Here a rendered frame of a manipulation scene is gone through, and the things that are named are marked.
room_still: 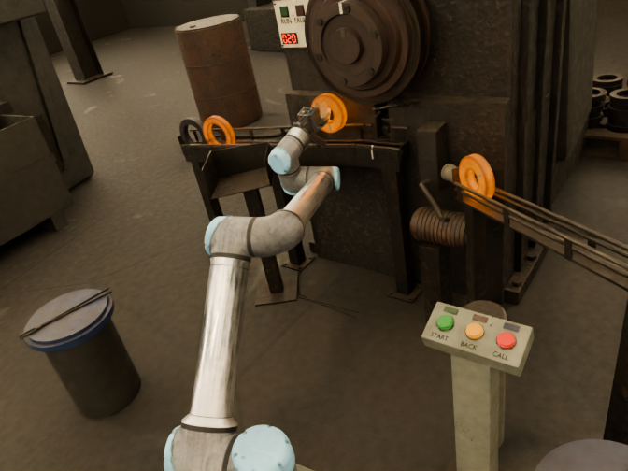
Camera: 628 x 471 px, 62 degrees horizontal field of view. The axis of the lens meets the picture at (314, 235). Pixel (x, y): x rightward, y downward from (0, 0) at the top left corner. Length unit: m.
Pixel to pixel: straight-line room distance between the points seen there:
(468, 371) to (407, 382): 0.67
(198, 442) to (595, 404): 1.28
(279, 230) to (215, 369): 0.41
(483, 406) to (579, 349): 0.81
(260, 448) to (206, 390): 0.21
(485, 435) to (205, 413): 0.74
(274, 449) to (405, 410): 0.68
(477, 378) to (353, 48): 1.12
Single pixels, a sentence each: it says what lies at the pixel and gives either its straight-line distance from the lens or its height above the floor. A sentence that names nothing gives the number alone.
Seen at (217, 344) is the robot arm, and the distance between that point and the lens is 1.47.
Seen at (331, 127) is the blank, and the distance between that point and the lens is 2.18.
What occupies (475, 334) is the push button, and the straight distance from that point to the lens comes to 1.33.
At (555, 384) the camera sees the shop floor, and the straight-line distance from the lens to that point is 2.07.
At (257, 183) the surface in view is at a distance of 2.23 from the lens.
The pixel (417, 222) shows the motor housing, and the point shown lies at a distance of 1.95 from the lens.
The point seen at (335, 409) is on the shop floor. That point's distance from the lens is 2.00.
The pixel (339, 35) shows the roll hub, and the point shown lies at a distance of 1.90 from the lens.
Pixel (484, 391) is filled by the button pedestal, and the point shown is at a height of 0.45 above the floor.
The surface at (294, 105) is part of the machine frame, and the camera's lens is 2.37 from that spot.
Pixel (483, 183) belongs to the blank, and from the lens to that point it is 1.73.
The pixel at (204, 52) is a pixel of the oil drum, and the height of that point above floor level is 0.69.
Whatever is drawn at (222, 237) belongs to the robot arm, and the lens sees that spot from 1.50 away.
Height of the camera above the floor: 1.52
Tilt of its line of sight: 31 degrees down
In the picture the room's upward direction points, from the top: 11 degrees counter-clockwise
